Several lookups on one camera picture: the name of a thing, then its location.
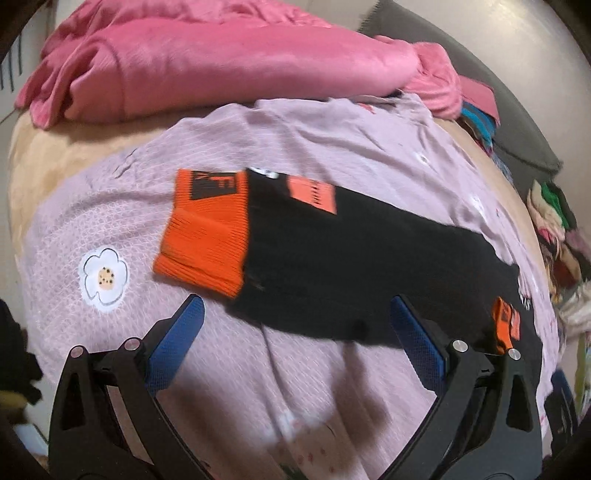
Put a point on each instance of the black printed t-shirt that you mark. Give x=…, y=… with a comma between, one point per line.
x=505, y=323

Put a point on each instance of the stack of folded clothes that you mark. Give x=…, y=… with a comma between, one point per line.
x=480, y=120

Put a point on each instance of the pink velvet garment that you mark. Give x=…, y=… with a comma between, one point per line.
x=207, y=60

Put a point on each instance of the dark blue cloth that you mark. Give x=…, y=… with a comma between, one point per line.
x=561, y=406

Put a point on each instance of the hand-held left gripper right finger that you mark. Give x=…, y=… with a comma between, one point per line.
x=415, y=344

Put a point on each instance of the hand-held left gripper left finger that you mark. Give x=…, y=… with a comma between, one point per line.
x=182, y=334

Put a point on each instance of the pile of loose clothes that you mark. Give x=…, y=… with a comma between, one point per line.
x=554, y=221

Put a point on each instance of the white wardrobe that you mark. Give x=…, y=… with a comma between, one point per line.
x=14, y=94

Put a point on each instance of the light pink floral sheet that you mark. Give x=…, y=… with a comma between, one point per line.
x=323, y=143

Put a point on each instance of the black sock with orange cuff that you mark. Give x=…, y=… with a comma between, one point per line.
x=351, y=258

